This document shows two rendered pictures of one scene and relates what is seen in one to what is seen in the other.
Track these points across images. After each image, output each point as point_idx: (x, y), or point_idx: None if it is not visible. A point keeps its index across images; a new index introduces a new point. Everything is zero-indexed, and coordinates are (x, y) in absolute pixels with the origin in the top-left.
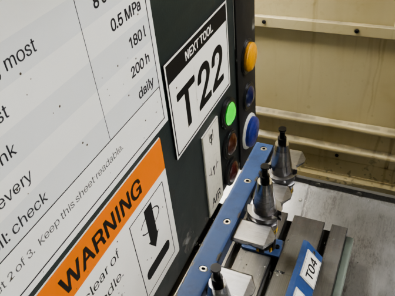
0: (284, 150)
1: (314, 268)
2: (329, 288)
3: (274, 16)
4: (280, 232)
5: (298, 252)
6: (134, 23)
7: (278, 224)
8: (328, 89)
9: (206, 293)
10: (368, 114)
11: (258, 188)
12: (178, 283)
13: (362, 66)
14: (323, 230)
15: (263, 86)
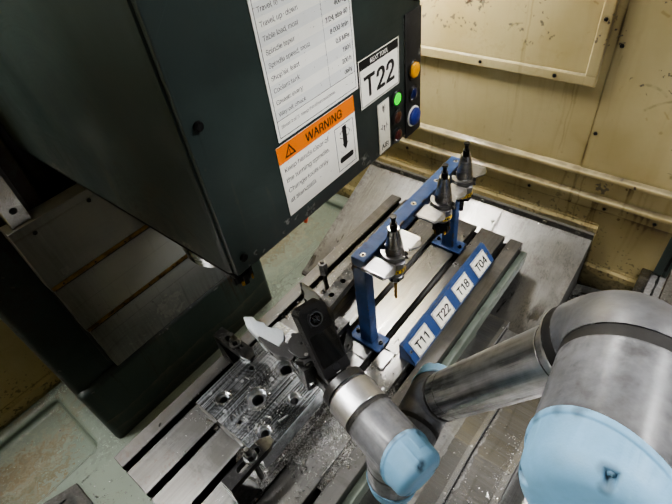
0: (466, 160)
1: (483, 263)
2: (492, 280)
3: (489, 57)
4: (465, 238)
5: None
6: (345, 41)
7: (466, 232)
8: (527, 125)
9: None
10: (558, 150)
11: (438, 181)
12: None
13: (557, 107)
14: (503, 243)
15: (474, 118)
